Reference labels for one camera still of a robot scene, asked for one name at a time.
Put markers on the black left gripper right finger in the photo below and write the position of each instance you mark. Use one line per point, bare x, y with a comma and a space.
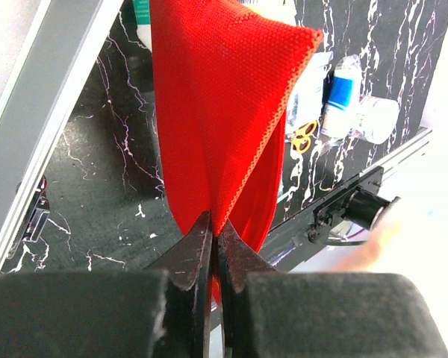
267, 313

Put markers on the grey metal medicine case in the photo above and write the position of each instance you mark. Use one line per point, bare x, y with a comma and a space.
62, 52

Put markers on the clear tape roll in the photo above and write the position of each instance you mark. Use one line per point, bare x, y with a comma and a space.
375, 119

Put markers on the orange handled scissors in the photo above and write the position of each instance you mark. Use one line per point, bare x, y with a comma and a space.
301, 139

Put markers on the red first aid kit pouch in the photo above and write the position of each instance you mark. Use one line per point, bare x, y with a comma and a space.
223, 76

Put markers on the white pill bottle teal label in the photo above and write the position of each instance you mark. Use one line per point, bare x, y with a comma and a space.
142, 15

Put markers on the blue white bandage roll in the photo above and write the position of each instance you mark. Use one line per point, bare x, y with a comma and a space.
343, 97

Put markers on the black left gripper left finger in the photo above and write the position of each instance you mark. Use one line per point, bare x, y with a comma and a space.
161, 311

